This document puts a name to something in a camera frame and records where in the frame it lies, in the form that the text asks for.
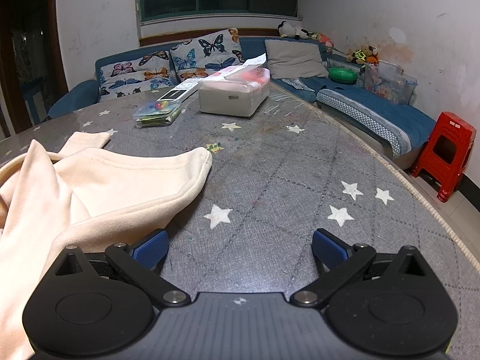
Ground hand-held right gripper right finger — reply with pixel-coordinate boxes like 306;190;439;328
289;228;432;306

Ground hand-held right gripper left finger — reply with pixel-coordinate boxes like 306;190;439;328
49;230;192;306

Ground cream long-sleeved top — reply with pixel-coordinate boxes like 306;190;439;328
0;131;214;360

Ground grey star-printed table cover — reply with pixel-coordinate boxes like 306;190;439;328
0;79;480;360

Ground clear plastic box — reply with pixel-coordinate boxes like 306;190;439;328
134;99;182;128

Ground white remote control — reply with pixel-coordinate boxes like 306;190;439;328
157;79;201;107

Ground red plastic stool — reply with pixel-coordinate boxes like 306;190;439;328
410;112;477;203

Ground white tissue box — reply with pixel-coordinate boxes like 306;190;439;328
198;53;271;117

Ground blue corner sofa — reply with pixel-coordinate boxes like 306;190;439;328
47;37;437;160

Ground green bowl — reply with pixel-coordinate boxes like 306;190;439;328
328;67;359;83

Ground wide butterfly cushion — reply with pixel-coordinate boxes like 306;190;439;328
98;50;177;100

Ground clear plastic storage bin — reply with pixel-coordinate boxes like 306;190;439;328
364;62;418;106

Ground grey cushion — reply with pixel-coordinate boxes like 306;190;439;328
264;39;330;79

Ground brown and yellow plush toys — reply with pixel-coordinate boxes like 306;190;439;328
347;45;379;64

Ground large square butterfly cushion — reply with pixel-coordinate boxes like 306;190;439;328
169;27;246;83

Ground pink plush toy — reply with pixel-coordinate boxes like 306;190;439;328
307;32;334;49

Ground black and white plush toy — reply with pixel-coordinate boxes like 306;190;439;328
277;20;310;40

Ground dark wooden door frame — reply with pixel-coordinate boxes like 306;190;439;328
0;0;70;139

